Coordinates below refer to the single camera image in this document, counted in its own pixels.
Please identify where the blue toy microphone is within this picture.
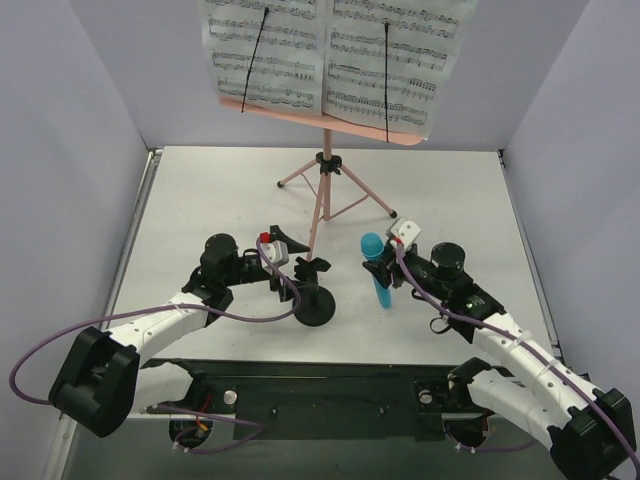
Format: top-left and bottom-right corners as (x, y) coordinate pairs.
(360, 232), (392, 309)

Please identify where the black microphone stand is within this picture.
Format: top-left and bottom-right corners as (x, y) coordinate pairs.
(294, 257), (336, 327)

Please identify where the pink perforated music stand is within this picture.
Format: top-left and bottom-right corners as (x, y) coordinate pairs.
(219, 98), (422, 261)

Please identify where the sheet music page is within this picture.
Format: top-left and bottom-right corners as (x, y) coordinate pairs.
(323, 0), (478, 139)
(197, 0), (327, 116)

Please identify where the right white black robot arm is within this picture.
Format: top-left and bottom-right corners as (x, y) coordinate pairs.
(360, 233), (639, 479)

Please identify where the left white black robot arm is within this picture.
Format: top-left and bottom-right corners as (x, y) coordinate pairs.
(48, 225), (310, 438)

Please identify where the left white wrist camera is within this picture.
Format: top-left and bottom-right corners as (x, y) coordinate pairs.
(259, 232), (289, 270)

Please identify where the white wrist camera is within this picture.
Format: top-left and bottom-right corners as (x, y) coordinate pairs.
(259, 232), (289, 270)
(385, 217), (422, 252)

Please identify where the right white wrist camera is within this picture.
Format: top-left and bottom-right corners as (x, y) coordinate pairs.
(385, 217), (422, 252)

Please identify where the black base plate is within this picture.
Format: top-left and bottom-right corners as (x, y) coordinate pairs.
(174, 359), (492, 441)

